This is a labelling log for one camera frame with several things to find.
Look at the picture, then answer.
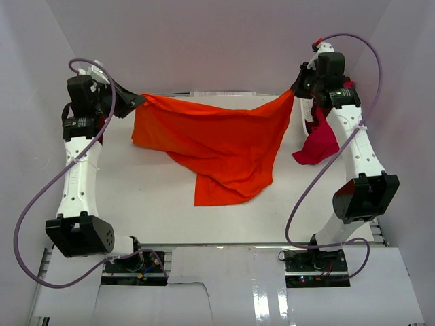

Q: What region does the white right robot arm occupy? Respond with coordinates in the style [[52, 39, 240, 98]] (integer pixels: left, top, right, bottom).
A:
[[291, 50, 400, 271]]

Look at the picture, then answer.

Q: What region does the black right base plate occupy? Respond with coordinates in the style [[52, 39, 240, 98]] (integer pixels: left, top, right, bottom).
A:
[[278, 249, 350, 289]]

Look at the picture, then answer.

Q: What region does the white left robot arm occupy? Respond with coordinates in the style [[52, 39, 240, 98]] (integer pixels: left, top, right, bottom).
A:
[[45, 75, 145, 271]]

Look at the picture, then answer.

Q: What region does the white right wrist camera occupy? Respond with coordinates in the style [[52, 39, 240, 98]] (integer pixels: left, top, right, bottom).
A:
[[307, 38, 334, 70]]

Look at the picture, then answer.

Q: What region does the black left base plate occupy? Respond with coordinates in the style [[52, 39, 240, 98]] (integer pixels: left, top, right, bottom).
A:
[[101, 251, 171, 287]]

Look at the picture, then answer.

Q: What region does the orange t shirt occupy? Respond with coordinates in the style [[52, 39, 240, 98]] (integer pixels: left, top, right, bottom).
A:
[[132, 90, 294, 206]]

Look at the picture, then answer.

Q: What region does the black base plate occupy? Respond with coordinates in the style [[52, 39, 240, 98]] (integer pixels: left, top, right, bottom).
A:
[[278, 249, 350, 289], [101, 251, 171, 287]]

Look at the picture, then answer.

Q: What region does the crimson red t shirt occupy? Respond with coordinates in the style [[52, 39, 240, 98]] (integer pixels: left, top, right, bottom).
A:
[[292, 94, 340, 165]]

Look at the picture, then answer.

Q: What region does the printed paper strip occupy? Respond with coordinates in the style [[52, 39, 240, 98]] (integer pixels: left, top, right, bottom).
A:
[[189, 91, 257, 97]]

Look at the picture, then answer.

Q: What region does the white perforated plastic basket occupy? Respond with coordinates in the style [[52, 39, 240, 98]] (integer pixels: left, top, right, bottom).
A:
[[300, 98, 315, 136]]

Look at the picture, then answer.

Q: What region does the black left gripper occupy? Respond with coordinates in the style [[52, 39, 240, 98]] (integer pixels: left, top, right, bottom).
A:
[[94, 78, 145, 120]]

